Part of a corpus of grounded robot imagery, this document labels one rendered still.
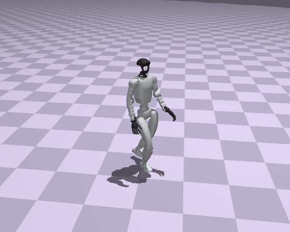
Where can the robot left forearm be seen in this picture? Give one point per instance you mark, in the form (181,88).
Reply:
(161,102)

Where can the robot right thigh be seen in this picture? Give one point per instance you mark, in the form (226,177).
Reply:
(145,133)

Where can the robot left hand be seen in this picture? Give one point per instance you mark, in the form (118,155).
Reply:
(170,112)

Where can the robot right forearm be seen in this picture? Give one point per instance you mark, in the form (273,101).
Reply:
(130,109)

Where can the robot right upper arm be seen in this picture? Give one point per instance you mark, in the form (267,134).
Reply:
(132,85)

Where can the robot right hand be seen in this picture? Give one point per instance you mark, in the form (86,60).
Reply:
(135,126)

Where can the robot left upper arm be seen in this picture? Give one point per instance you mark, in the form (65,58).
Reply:
(156,93)

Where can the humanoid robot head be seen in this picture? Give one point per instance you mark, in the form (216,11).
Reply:
(143,62)

